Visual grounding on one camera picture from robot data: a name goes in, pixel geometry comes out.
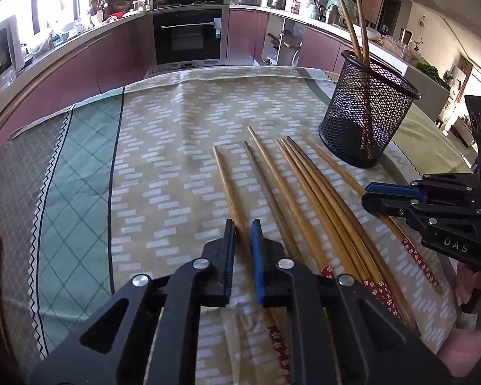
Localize person's right forearm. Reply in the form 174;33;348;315
437;316;481;378

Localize black mesh utensil holder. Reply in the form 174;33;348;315
318;50;422;169

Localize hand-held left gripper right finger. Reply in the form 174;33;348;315
250;219;453;385

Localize pink kitchen base cabinet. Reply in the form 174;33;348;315
0;11;156;145
226;6;405;75

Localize green round plate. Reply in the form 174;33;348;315
326;0;355;19

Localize dark wooden chopstick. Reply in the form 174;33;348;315
286;135;421;338
243;140;305;265

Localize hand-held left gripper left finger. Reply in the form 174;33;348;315
30;218;237;385

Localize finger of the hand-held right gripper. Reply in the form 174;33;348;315
361;193;481;230
365;173;481;205

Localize patterned beige green tablecloth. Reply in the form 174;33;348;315
0;66;477;385

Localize open kitchen shelf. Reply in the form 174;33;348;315
266;15;306;67

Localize green leafy vegetables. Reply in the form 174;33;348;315
417;61;440;81

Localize clear glass container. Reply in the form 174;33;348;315
383;34;412;55

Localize yellow table cover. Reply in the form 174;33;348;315
393;102;476;174

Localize person's right hand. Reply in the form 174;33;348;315
455;262;481;318

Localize framed wall picture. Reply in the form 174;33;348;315
363;0;382;25

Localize black built-in oven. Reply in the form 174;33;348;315
152;6;225;67

